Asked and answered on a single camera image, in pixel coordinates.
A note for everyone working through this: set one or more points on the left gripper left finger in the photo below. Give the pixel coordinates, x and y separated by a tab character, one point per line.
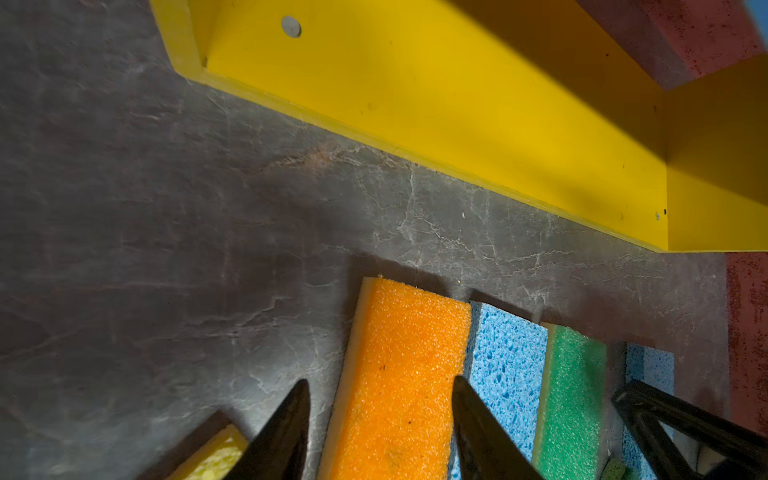
279	451

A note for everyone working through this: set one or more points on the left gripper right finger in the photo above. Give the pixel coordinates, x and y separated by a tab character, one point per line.
485	450

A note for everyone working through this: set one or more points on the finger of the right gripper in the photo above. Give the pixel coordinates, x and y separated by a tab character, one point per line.
646	410

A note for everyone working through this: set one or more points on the light green sponge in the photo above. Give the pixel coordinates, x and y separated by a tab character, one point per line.
569	422

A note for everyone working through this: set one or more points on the orange sponge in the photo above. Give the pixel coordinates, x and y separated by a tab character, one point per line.
392	417

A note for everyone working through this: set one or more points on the yellow shelf with coloured boards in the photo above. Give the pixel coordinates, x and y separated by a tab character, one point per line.
530	99

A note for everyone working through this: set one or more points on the yellow sponge left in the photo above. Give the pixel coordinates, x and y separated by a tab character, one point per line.
215	459

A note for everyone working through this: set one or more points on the blue sponge left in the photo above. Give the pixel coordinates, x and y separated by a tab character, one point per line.
507	356

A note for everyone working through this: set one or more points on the blue sponge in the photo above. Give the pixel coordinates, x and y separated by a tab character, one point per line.
656	368
507	356

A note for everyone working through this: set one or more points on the blue sponge right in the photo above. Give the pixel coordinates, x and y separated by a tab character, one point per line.
656	368

